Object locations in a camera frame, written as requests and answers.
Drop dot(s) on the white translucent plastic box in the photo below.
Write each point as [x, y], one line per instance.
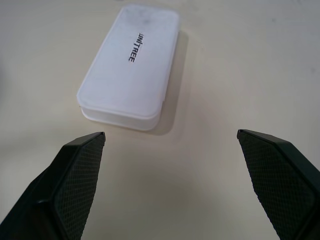
[130, 70]

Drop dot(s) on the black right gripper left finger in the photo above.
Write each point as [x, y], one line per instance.
[62, 185]

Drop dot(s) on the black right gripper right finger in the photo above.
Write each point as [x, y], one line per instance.
[277, 185]

